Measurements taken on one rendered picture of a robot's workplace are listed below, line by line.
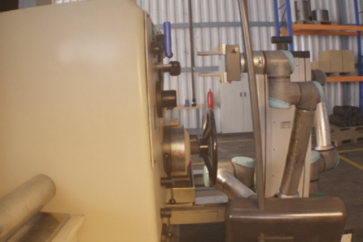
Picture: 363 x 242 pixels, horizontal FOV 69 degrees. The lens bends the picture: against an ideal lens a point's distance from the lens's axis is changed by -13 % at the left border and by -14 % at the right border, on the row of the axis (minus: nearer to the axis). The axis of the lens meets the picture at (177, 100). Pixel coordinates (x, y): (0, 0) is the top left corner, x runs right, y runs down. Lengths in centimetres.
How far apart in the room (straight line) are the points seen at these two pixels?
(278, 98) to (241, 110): 730
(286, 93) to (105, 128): 64
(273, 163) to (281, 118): 28
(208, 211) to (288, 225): 141
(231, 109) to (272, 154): 654
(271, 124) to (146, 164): 104
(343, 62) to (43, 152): 828
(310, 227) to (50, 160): 81
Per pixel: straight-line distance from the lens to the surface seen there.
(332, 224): 86
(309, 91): 118
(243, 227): 84
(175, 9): 906
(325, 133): 220
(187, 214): 220
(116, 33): 92
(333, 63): 858
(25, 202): 88
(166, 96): 115
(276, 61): 111
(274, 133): 182
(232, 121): 839
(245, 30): 74
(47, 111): 99
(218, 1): 918
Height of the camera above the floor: 164
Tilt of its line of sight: 4 degrees down
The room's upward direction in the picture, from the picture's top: 3 degrees counter-clockwise
